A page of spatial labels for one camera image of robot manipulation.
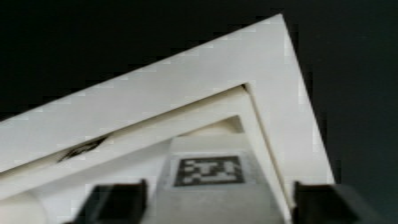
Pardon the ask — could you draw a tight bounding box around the white square table top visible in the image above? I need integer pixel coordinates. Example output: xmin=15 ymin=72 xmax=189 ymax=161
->
xmin=0 ymin=17 xmax=333 ymax=224

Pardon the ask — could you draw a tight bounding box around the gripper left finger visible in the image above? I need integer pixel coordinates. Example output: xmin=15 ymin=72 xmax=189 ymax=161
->
xmin=63 ymin=180 xmax=147 ymax=224

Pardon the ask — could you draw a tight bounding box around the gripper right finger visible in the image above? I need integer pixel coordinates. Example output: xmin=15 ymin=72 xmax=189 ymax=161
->
xmin=291 ymin=182 xmax=388 ymax=224

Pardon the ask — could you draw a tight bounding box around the white leg with tag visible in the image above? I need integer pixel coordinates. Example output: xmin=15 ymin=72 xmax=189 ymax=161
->
xmin=141 ymin=134 xmax=284 ymax=224

